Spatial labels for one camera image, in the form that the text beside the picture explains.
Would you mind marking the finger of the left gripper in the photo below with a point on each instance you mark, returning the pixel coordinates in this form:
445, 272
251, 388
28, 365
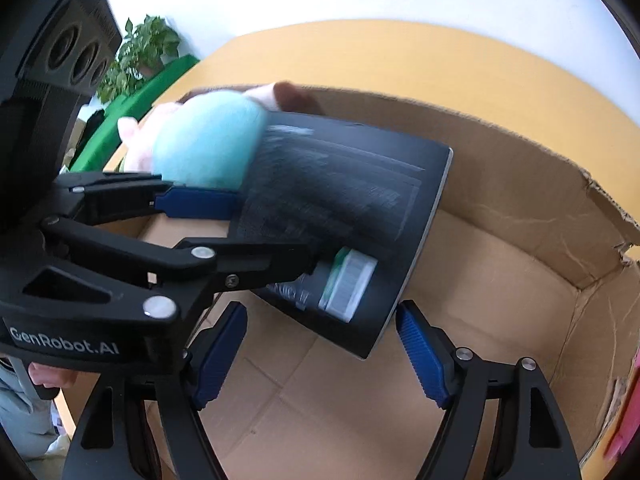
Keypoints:
95, 198
122, 272

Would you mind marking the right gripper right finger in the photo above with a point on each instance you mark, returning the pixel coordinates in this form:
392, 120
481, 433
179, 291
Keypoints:
531, 439

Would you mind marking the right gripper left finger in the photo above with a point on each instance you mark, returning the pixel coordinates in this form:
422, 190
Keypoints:
113, 439

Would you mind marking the black product box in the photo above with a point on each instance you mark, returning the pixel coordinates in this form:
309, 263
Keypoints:
363, 198

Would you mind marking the person's left hand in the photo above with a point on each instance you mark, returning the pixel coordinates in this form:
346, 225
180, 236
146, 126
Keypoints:
51, 377

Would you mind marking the green cloth covered stand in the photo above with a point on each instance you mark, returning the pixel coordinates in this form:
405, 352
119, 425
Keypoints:
105, 140

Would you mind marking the pig plush toy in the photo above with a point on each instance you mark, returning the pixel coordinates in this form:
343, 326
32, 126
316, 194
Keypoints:
207, 138

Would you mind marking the green potted plant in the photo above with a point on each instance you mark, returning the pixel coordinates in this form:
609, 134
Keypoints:
139, 58

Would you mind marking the black camera box left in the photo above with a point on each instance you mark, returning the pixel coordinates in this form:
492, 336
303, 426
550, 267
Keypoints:
51, 64

